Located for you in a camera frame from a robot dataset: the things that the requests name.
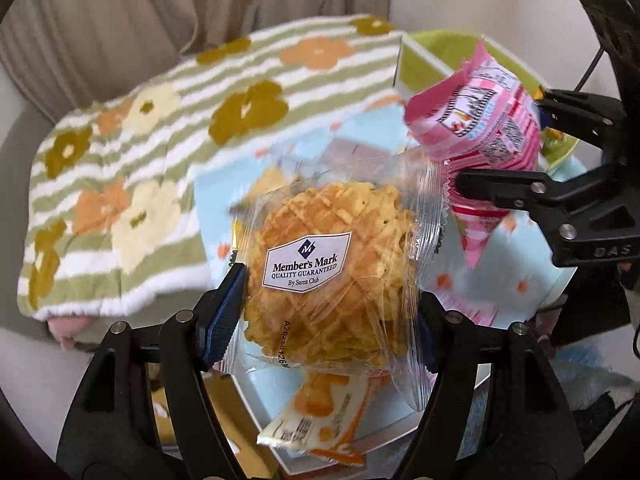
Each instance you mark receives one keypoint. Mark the beige curtain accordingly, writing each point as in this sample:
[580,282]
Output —
[68,54]

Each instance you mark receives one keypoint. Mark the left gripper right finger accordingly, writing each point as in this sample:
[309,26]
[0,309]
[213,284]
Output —
[497,409]

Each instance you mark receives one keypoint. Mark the floral striped blanket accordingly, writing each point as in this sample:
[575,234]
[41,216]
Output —
[112,222]

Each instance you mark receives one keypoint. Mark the grey purple snack packet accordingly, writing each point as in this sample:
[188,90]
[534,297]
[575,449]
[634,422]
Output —
[346,153]

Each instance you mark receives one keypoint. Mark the green cardboard storage box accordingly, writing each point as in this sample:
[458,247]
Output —
[427,58]

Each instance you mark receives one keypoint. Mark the blue daisy tablecloth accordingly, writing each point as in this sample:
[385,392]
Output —
[512,280]

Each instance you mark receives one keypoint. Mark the pink striped snack packet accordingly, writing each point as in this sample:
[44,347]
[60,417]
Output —
[481,117]

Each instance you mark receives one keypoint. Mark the orange chiffon cake packet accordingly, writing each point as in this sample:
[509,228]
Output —
[323,417]

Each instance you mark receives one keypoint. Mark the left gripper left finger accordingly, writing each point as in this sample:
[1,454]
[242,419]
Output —
[110,431]

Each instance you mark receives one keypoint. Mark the Member's Mark waffle cookie pack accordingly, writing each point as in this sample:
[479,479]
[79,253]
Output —
[334,259]

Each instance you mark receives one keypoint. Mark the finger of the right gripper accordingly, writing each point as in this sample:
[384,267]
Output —
[586,116]
[530,190]

